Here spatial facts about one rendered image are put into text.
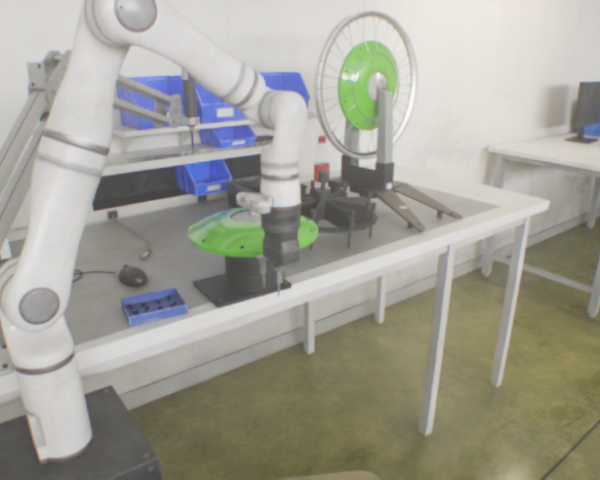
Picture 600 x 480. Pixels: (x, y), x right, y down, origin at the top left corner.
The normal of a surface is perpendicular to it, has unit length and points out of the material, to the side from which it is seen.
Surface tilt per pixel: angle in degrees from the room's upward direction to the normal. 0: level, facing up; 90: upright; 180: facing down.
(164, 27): 94
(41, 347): 19
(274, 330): 90
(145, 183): 90
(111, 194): 90
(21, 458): 0
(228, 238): 23
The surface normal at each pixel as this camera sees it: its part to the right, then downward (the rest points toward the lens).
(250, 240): 0.02, -0.73
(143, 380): 0.61, 0.27
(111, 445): 0.00, -0.94
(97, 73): 0.67, -0.20
